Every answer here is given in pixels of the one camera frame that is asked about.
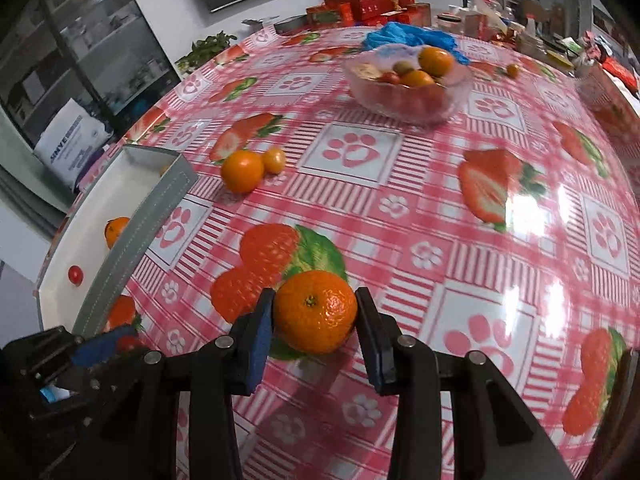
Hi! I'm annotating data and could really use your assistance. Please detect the small red tomato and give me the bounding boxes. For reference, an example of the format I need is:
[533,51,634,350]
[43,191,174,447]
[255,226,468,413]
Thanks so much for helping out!
[116,335,142,354]

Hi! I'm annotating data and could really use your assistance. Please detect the mandarin orange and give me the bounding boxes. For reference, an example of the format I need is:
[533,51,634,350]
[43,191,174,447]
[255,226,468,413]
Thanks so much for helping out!
[220,151,265,195]
[272,270,357,356]

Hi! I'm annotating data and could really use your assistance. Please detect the small yellow tomato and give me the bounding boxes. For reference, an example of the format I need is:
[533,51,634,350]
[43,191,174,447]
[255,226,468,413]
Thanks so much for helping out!
[262,148,286,174]

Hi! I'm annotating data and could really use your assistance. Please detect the red cherry tomato beside orange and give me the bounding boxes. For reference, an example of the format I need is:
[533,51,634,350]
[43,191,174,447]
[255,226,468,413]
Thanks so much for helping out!
[67,264,84,287]

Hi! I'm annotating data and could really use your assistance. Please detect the large orange in tray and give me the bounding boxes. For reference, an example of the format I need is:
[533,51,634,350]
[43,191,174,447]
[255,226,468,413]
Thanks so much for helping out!
[104,217,129,249]

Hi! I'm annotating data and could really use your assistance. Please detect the white shallow tray box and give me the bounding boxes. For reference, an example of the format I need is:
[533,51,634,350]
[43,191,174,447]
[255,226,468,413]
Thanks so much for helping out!
[36,145,196,338]

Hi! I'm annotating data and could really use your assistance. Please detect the white printed bag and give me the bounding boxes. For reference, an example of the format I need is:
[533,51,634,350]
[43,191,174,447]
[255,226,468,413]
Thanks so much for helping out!
[34,99,112,190]

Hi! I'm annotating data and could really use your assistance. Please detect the red strawberry checkered tablecloth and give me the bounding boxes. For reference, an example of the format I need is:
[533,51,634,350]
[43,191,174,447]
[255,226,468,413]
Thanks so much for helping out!
[74,24,640,480]

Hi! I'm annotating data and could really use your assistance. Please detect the green potted plant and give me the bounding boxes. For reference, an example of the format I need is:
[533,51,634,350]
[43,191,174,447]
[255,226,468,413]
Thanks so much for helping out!
[175,32,238,75]

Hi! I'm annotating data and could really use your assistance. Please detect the glass display cabinet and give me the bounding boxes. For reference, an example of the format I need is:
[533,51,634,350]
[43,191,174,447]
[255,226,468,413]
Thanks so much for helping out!
[1,0,179,146]

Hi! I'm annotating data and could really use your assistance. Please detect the tiny orange tomato far table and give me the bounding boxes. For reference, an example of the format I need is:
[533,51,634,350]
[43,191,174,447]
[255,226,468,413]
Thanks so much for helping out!
[506,64,521,79]

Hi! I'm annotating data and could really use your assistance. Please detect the blue plastic bag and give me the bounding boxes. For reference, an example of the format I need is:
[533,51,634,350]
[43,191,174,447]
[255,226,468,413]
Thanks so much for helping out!
[362,22,470,65]

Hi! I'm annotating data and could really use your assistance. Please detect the stack of red gift boxes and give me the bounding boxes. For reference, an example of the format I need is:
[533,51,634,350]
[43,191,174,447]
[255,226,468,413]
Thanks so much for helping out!
[306,0,432,29]

